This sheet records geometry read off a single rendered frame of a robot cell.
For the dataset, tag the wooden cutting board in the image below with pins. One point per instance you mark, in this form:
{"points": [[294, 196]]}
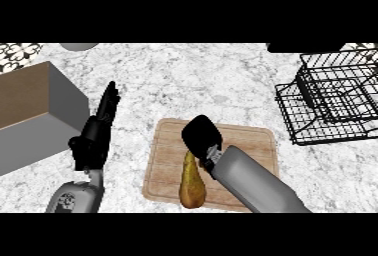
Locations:
{"points": [[245, 140]]}

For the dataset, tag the black appliance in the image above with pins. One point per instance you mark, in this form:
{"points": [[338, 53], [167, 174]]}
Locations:
{"points": [[302, 47]]}

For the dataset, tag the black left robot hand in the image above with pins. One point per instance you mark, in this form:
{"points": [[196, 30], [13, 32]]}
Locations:
{"points": [[96, 133]]}

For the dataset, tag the grey and brown box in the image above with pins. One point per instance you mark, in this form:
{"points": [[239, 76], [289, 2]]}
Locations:
{"points": [[34, 113]]}

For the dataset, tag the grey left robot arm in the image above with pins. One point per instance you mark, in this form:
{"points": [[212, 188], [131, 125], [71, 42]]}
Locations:
{"points": [[75, 196]]}

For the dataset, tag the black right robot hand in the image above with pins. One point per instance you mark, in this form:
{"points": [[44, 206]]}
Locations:
{"points": [[201, 135]]}

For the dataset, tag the brown sweet potato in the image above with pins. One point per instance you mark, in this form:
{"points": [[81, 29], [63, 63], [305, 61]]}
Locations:
{"points": [[192, 186]]}

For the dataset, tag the grey round object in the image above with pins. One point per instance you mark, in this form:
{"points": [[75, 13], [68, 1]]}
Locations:
{"points": [[78, 46]]}

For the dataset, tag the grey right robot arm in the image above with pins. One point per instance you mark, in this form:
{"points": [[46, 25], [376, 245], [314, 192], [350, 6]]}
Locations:
{"points": [[252, 183]]}

